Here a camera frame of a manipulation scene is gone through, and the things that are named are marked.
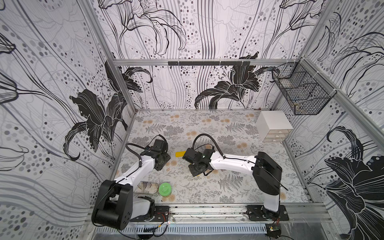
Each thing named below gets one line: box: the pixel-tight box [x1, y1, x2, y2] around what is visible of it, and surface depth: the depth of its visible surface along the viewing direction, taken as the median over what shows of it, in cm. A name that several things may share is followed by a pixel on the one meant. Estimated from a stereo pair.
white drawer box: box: [255, 110, 294, 142], surface depth 97 cm
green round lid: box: [158, 182, 173, 197], surface depth 78 cm
